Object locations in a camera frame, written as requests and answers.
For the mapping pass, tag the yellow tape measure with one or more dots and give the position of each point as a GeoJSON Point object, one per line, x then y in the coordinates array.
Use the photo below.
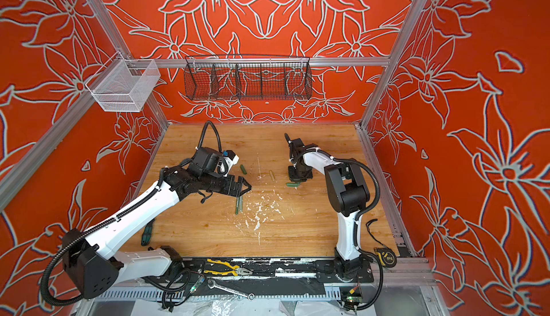
{"type": "Point", "coordinates": [386, 256]}

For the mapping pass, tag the silver wrench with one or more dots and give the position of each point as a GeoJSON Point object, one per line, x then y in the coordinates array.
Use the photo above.
{"type": "Point", "coordinates": [213, 285]}

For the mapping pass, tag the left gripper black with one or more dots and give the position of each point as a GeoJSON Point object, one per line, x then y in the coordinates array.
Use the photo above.
{"type": "Point", "coordinates": [230, 191]}

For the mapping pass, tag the yellow handled pliers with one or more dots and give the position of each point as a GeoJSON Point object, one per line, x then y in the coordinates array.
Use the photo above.
{"type": "Point", "coordinates": [223, 268]}

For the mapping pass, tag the black wire basket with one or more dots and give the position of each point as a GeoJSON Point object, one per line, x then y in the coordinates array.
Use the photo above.
{"type": "Point", "coordinates": [248, 78]}

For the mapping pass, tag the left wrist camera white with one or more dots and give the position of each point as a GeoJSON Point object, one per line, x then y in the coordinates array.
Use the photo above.
{"type": "Point", "coordinates": [228, 160]}

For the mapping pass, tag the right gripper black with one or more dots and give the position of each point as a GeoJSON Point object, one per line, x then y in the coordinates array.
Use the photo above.
{"type": "Point", "coordinates": [295, 175]}

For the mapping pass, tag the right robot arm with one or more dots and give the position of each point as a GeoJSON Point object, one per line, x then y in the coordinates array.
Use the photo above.
{"type": "Point", "coordinates": [348, 195]}

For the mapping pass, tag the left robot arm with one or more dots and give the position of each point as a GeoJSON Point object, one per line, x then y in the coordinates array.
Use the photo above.
{"type": "Point", "coordinates": [93, 259]}

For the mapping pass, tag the white mesh basket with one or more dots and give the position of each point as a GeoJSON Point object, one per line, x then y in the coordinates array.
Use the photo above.
{"type": "Point", "coordinates": [124, 85]}

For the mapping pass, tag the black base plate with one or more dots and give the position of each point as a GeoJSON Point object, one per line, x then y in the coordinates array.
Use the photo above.
{"type": "Point", "coordinates": [321, 269]}

